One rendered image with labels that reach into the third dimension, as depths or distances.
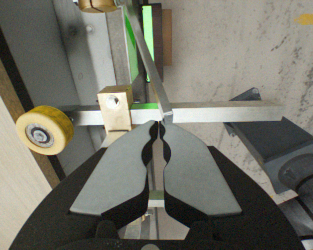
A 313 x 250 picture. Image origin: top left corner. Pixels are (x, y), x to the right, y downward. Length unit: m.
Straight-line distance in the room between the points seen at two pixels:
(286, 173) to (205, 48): 0.82
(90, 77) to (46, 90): 0.14
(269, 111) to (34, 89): 0.48
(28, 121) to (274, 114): 0.41
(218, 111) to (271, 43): 1.04
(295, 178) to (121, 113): 0.75
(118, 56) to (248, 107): 0.30
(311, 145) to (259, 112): 0.57
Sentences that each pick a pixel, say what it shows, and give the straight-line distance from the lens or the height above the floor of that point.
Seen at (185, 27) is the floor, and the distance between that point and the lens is 1.11.
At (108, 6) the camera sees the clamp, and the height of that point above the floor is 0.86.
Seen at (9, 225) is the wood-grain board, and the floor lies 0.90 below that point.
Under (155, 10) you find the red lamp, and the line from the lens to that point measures 0.40.
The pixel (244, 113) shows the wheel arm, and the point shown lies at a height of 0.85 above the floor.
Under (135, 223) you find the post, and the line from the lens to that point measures 0.45.
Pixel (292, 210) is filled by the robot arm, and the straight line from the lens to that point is 0.79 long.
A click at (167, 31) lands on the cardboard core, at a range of 1.02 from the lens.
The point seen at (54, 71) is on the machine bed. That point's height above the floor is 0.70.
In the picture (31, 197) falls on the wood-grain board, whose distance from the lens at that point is 0.46.
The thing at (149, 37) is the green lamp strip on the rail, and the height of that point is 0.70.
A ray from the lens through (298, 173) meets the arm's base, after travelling 0.85.
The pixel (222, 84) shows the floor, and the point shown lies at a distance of 1.21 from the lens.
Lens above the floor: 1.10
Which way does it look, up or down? 61 degrees down
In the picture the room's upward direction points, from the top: 176 degrees counter-clockwise
